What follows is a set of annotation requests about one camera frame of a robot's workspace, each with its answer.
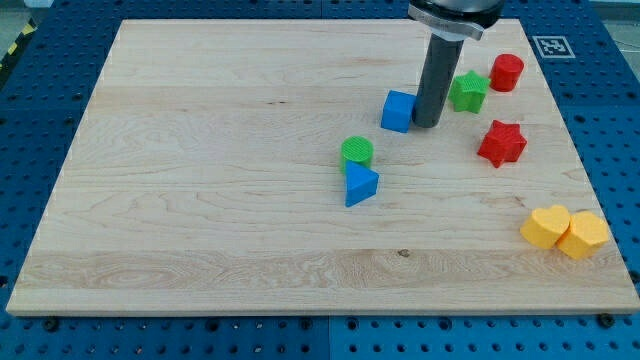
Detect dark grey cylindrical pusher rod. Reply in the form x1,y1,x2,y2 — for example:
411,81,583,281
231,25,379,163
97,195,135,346
412,35,464,128

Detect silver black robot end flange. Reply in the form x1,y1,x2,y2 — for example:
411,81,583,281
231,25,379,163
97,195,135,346
408,0,505,41

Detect blue cube block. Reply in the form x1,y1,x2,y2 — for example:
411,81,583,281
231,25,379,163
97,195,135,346
380,90,416,133

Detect green star block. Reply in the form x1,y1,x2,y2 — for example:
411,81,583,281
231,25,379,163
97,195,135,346
448,70,491,114

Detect red cylinder block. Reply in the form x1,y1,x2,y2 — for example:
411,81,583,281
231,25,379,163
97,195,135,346
489,53,524,92

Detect white fiducial marker tag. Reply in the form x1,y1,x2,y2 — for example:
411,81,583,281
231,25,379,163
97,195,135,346
532,35,575,59

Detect red star block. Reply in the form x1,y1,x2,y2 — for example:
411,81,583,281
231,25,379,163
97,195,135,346
477,119,527,168

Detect green cylinder block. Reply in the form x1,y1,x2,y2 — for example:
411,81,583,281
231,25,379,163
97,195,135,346
340,136,374,174

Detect blue triangle block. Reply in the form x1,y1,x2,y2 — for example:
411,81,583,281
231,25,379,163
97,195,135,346
345,161,380,207

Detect yellow heart block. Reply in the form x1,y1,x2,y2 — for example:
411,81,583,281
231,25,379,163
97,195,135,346
520,205,570,249

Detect light wooden board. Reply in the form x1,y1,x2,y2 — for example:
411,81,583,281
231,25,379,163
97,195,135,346
7,19,639,317

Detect yellow hexagon block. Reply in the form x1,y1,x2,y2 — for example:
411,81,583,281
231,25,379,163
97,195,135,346
556,211,609,260

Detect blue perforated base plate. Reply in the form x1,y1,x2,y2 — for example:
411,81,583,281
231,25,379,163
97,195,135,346
1,0,639,359

